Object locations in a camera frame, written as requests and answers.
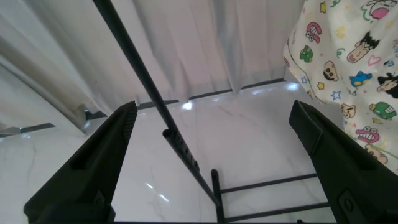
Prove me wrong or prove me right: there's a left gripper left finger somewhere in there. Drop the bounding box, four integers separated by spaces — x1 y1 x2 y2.
23 100 138 223

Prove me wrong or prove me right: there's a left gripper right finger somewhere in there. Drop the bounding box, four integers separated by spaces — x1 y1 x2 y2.
288 99 398 223

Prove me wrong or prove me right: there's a cream printed garment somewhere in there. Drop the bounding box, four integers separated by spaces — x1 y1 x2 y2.
282 0 398 175

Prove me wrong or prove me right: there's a black clothes rack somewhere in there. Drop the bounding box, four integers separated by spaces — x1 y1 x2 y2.
92 0 330 223

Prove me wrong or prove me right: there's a white curtain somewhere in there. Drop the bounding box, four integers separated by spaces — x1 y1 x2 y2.
0 0 307 138

